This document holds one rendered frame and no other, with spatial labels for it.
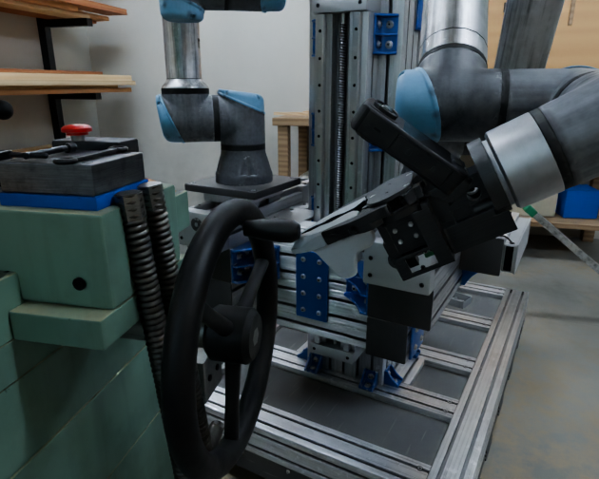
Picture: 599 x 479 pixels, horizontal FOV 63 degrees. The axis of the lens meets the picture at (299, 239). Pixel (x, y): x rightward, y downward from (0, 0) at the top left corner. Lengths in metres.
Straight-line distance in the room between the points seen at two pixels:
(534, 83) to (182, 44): 0.89
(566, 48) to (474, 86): 3.32
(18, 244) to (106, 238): 0.09
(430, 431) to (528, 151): 1.04
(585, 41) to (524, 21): 2.96
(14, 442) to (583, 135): 0.57
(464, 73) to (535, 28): 0.39
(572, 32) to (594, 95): 3.40
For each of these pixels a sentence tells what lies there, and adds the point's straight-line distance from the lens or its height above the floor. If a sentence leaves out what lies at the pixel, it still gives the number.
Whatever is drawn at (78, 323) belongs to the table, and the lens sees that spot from 0.48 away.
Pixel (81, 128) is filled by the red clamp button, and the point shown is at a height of 1.02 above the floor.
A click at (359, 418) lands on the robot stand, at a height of 0.21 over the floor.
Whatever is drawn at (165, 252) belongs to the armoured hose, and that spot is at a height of 0.90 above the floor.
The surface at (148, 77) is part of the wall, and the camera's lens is 4.40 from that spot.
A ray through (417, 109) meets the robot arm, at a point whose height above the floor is 1.04.
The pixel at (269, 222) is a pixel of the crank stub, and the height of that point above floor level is 0.93.
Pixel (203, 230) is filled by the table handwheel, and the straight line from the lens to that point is 0.44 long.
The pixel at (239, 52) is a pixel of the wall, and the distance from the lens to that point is 4.05.
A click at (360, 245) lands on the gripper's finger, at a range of 0.48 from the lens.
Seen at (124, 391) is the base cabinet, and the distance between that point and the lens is 0.71.
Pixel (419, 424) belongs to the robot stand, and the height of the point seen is 0.21.
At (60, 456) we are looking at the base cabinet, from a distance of 0.63.
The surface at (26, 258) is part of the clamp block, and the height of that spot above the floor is 0.91.
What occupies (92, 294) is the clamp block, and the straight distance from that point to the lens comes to 0.48.
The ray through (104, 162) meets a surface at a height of 1.00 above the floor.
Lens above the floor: 1.07
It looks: 18 degrees down
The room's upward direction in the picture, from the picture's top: straight up
